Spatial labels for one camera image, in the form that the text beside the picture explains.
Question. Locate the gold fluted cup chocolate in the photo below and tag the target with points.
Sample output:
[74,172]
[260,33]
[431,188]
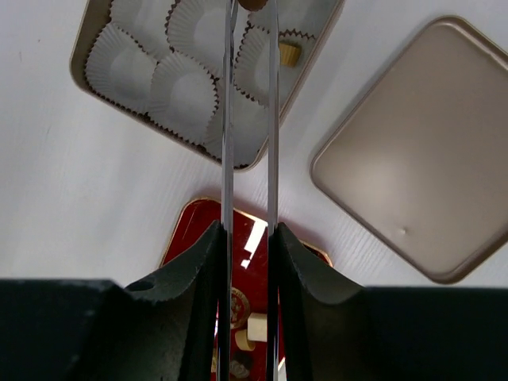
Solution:
[289,54]

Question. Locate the dark crown chocolate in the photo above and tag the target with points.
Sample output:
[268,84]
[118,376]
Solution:
[241,365]

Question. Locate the gold tin box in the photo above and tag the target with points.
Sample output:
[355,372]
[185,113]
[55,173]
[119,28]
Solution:
[159,62]

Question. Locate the white cube chocolate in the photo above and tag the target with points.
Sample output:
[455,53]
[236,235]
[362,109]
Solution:
[257,327]

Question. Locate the red lacquer tray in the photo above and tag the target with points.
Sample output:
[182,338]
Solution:
[249,285]

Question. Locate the gold tin lid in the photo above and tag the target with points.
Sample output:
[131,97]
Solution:
[421,160]

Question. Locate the brown oval chocolate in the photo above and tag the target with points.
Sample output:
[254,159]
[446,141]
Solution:
[252,5]

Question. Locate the steel tongs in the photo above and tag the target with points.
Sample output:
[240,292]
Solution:
[249,126]

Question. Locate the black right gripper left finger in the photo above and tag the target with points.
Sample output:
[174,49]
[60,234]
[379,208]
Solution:
[160,327]

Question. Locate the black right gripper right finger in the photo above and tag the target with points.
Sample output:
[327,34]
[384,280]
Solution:
[327,331]

